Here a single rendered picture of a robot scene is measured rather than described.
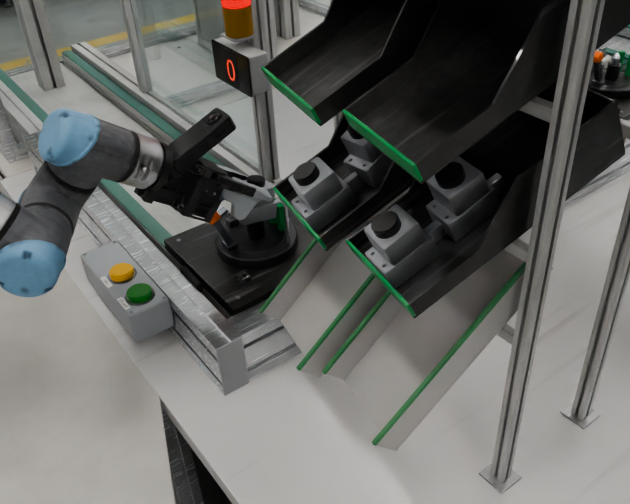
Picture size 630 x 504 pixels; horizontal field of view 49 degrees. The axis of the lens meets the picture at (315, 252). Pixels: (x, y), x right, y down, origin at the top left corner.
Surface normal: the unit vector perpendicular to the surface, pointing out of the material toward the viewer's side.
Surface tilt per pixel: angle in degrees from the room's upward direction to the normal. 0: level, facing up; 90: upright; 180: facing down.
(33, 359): 0
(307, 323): 45
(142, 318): 90
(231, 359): 90
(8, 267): 91
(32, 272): 90
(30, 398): 0
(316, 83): 25
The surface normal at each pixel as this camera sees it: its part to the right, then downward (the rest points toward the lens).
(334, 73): -0.42, -0.60
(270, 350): 0.59, 0.46
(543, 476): -0.04, -0.80
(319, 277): -0.66, -0.36
